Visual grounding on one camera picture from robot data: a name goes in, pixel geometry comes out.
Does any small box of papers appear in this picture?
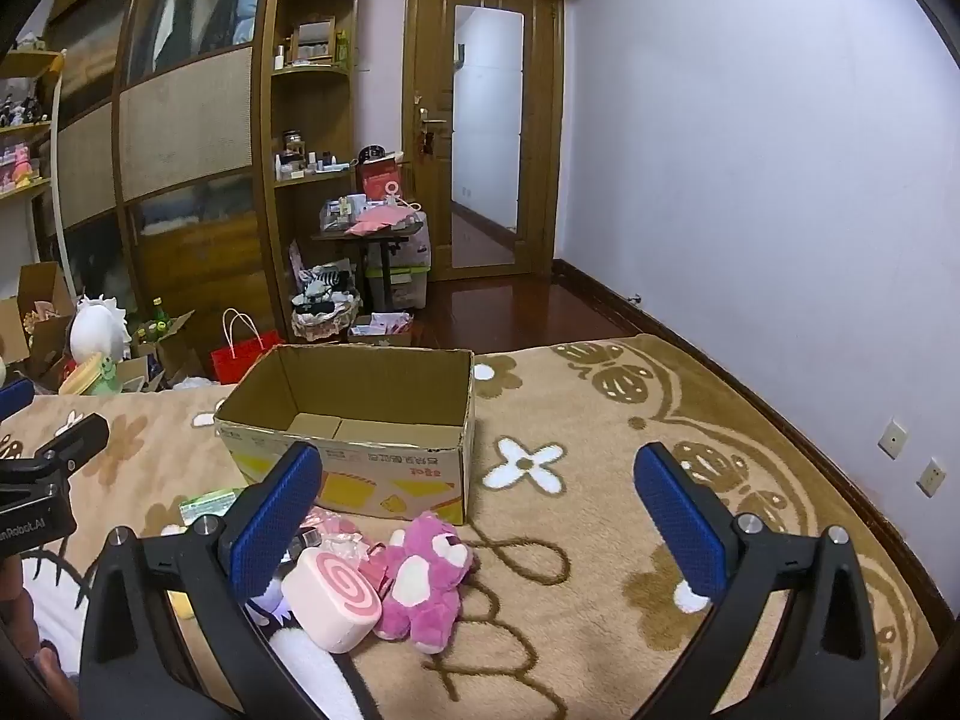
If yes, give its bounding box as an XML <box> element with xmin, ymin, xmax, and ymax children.
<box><xmin>347</xmin><ymin>310</ymin><xmax>415</xmax><ymax>347</ymax></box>

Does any white curved pole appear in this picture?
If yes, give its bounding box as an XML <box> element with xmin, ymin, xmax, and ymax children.
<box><xmin>46</xmin><ymin>47</ymin><xmax>81</xmax><ymax>302</ymax></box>

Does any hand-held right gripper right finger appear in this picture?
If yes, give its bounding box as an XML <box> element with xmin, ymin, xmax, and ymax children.
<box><xmin>630</xmin><ymin>442</ymin><xmax>882</xmax><ymax>720</ymax></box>

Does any white spiky plush toy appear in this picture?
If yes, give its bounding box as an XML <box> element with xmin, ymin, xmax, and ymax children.
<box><xmin>67</xmin><ymin>295</ymin><xmax>134</xmax><ymax>362</ymax></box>

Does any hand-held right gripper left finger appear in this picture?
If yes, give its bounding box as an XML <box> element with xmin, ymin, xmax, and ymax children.
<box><xmin>79</xmin><ymin>441</ymin><xmax>361</xmax><ymax>720</ymax></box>

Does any pink cloth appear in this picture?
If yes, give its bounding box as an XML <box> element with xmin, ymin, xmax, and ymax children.
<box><xmin>349</xmin><ymin>204</ymin><xmax>422</xmax><ymax>235</ymax></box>

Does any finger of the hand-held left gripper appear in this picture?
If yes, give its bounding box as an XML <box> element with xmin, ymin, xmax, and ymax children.
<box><xmin>33</xmin><ymin>412</ymin><xmax>112</xmax><ymax>479</ymax></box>
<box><xmin>0</xmin><ymin>379</ymin><xmax>36</xmax><ymax>423</ymax></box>

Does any person's left hand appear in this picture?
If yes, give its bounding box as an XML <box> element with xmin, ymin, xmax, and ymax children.
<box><xmin>0</xmin><ymin>559</ymin><xmax>80</xmax><ymax>717</ymax></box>

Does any dark folding table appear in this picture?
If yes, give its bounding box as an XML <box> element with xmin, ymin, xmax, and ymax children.
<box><xmin>311</xmin><ymin>225</ymin><xmax>421</xmax><ymax>314</ymax></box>

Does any wooden door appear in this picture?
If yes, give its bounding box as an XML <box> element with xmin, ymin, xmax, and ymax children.
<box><xmin>403</xmin><ymin>0</ymin><xmax>565</xmax><ymax>284</ymax></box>

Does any green tissue packet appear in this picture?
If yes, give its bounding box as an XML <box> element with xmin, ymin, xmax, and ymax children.
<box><xmin>178</xmin><ymin>488</ymin><xmax>245</xmax><ymax>527</ymax></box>

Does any large open cardboard box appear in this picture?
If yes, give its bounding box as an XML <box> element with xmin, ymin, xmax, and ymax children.
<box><xmin>0</xmin><ymin>261</ymin><xmax>77</xmax><ymax>393</ymax></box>

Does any basket of clothes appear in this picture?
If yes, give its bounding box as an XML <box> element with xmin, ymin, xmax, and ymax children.
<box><xmin>290</xmin><ymin>261</ymin><xmax>366</xmax><ymax>344</ymax></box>

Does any wooden wardrobe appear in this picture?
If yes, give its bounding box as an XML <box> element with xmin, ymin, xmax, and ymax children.
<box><xmin>41</xmin><ymin>0</ymin><xmax>280</xmax><ymax>350</ymax></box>

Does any wooden corner shelf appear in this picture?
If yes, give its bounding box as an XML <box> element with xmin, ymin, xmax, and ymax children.
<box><xmin>259</xmin><ymin>0</ymin><xmax>362</xmax><ymax>320</ymax></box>

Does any yellow wall shelf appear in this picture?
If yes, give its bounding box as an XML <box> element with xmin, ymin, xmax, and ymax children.
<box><xmin>0</xmin><ymin>47</ymin><xmax>67</xmax><ymax>202</ymax></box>

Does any cardboard box with bottles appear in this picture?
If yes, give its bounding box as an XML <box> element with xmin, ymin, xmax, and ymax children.
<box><xmin>129</xmin><ymin>309</ymin><xmax>205</xmax><ymax>393</ymax></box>

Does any green frog toy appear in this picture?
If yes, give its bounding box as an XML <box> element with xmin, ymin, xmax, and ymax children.
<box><xmin>88</xmin><ymin>355</ymin><xmax>125</xmax><ymax>396</ymax></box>

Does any red gift box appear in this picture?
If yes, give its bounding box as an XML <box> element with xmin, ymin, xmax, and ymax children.
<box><xmin>355</xmin><ymin>156</ymin><xmax>411</xmax><ymax>201</ymax></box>

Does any pink swirl roll plush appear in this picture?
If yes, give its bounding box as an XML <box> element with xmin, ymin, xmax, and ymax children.
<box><xmin>281</xmin><ymin>547</ymin><xmax>385</xmax><ymax>655</ymax></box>

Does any red paper bag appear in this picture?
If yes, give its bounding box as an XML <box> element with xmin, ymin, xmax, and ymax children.
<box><xmin>210</xmin><ymin>308</ymin><xmax>284</xmax><ymax>385</ymax></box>

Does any printed cardboard box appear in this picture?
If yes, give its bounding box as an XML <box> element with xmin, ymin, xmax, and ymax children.
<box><xmin>214</xmin><ymin>343</ymin><xmax>476</xmax><ymax>526</ymax></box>

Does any clear plastic storage box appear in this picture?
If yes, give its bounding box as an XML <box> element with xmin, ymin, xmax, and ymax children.
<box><xmin>364</xmin><ymin>214</ymin><xmax>434</xmax><ymax>310</ymax></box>

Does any small wooden frame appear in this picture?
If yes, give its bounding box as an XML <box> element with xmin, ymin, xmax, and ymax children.
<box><xmin>291</xmin><ymin>17</ymin><xmax>336</xmax><ymax>62</ymax></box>

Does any pink bear plush toy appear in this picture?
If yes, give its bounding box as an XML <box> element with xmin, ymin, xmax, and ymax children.
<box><xmin>373</xmin><ymin>511</ymin><xmax>476</xmax><ymax>655</ymax></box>

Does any brown floral blanket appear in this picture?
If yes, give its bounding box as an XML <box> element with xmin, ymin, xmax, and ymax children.
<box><xmin>0</xmin><ymin>334</ymin><xmax>942</xmax><ymax>720</ymax></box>

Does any pink plastic packet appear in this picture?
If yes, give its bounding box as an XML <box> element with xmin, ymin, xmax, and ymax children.
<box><xmin>300</xmin><ymin>506</ymin><xmax>387</xmax><ymax>578</ymax></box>

